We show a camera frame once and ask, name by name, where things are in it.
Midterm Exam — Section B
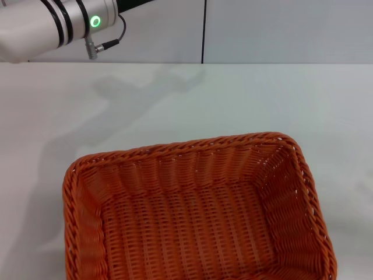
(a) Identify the orange woven basket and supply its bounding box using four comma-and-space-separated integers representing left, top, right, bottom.
62, 131, 338, 280

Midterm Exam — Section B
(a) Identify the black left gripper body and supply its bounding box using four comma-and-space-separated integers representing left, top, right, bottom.
115, 0, 155, 15

